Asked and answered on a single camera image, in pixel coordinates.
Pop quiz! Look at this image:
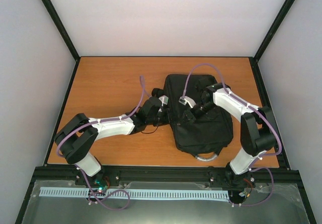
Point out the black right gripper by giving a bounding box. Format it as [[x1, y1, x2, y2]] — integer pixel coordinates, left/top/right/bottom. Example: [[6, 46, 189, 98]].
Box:
[[180, 100, 216, 125]]

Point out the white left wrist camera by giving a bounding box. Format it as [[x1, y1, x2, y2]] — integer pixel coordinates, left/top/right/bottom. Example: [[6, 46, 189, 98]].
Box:
[[159, 95, 169, 107]]

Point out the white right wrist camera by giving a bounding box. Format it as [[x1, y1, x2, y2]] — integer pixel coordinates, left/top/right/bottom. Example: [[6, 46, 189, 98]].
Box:
[[179, 96, 196, 108]]

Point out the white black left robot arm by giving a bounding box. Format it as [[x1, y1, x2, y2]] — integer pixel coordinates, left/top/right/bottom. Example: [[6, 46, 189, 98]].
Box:
[[54, 95, 169, 185]]

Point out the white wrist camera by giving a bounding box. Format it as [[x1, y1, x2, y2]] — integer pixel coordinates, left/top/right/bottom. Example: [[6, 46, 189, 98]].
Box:
[[159, 95, 169, 107], [179, 96, 196, 108]]

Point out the black student bag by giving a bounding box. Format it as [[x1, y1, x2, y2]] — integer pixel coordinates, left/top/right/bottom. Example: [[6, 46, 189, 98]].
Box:
[[152, 74, 233, 157]]

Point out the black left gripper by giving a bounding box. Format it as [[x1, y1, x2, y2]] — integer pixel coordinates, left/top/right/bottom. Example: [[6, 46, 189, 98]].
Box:
[[147, 109, 179, 127]]

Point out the black aluminium frame rail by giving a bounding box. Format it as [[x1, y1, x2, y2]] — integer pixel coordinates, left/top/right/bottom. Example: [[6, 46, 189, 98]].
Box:
[[32, 166, 301, 187]]

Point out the light blue cable duct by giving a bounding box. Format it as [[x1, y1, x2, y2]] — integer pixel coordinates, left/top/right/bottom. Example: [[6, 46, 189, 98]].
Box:
[[39, 187, 229, 202]]

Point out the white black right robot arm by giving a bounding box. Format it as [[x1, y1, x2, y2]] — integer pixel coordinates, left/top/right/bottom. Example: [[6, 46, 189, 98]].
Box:
[[179, 83, 281, 186]]

